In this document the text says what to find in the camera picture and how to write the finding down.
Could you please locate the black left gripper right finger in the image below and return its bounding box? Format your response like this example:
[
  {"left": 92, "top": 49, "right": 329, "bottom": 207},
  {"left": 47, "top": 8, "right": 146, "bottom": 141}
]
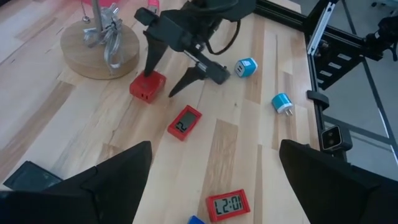
[{"left": 278, "top": 139, "right": 379, "bottom": 224}]

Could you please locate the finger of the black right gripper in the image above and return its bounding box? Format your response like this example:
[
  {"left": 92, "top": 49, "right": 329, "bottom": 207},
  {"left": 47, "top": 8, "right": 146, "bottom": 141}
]
[
  {"left": 143, "top": 30, "right": 169, "bottom": 77},
  {"left": 168, "top": 64, "right": 208, "bottom": 98}
]

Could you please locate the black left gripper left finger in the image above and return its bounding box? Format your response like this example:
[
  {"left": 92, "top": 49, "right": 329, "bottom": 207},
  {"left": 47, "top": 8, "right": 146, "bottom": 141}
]
[{"left": 46, "top": 141, "right": 154, "bottom": 224}]

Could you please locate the red cube charger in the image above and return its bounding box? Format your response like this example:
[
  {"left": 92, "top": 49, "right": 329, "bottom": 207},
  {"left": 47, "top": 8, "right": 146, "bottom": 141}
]
[{"left": 129, "top": 70, "right": 167, "bottom": 105}]

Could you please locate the pink white charger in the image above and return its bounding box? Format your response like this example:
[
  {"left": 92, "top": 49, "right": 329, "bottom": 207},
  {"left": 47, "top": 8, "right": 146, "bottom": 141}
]
[{"left": 147, "top": 0, "right": 160, "bottom": 14}]

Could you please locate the red digital clock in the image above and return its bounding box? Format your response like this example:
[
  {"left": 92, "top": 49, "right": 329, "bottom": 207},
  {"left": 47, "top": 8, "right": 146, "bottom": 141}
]
[
  {"left": 205, "top": 189, "right": 251, "bottom": 223},
  {"left": 167, "top": 105, "right": 203, "bottom": 142}
]

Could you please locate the blue cube USB charger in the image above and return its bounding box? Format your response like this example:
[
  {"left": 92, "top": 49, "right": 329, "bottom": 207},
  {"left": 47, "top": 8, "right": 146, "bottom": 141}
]
[{"left": 234, "top": 57, "right": 259, "bottom": 79}]

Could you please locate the blue white rounded plug adapter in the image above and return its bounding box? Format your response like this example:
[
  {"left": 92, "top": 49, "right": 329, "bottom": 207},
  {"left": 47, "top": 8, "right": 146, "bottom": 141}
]
[{"left": 271, "top": 92, "right": 294, "bottom": 117}]

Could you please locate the black digital clock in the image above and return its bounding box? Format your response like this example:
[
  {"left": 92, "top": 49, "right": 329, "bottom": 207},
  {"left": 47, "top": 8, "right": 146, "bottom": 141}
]
[{"left": 2, "top": 160, "right": 63, "bottom": 192}]

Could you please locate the pink plastic tray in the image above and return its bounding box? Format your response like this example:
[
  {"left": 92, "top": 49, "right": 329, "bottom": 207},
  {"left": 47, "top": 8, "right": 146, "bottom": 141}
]
[{"left": 81, "top": 0, "right": 125, "bottom": 7}]

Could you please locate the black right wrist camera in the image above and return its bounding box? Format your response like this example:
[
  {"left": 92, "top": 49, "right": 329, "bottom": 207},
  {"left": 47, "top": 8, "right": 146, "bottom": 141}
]
[{"left": 134, "top": 6, "right": 158, "bottom": 27}]

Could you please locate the bundled white lamp cable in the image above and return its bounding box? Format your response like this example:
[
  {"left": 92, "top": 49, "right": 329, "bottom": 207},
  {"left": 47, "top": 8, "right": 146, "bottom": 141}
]
[{"left": 81, "top": 2, "right": 124, "bottom": 70}]

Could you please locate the black table-level camera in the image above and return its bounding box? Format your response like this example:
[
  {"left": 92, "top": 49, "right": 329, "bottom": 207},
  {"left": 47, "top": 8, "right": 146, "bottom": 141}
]
[{"left": 320, "top": 124, "right": 353, "bottom": 154}]

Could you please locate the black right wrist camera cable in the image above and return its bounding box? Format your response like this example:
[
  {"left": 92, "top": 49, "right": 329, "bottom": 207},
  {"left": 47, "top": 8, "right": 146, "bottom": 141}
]
[{"left": 204, "top": 17, "right": 243, "bottom": 57}]

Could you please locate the black aluminium table frame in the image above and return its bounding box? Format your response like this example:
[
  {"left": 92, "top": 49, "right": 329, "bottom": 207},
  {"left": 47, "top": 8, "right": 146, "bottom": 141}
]
[{"left": 253, "top": 0, "right": 385, "bottom": 156}]

